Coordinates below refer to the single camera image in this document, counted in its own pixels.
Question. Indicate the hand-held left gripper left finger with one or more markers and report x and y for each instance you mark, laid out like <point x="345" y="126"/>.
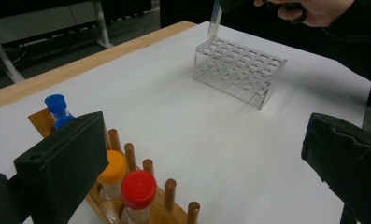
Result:
<point x="64" y="165"/>

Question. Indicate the wooden test tube rack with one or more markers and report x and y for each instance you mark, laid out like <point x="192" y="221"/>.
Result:
<point x="159" y="215"/>

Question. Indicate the red cap test tube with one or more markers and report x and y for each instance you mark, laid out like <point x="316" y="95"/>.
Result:
<point x="214" y="21"/>
<point x="139" y="189"/>

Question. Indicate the clear acrylic test tube rack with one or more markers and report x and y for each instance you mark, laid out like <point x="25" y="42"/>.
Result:
<point x="236" y="71"/>

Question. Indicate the blue cap test tube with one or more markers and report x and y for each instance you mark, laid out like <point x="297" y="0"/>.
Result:
<point x="63" y="122"/>
<point x="56" y="104"/>

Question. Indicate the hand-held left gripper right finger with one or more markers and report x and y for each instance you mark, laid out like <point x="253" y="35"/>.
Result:
<point x="351" y="165"/>

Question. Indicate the white metal stand frame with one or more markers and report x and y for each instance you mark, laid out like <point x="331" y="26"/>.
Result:
<point x="43" y="21"/>

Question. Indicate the orange cap test tube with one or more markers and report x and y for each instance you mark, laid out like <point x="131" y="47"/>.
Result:
<point x="113" y="168"/>

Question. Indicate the white table mat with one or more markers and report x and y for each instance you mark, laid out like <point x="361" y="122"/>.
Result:
<point x="189" y="140"/>

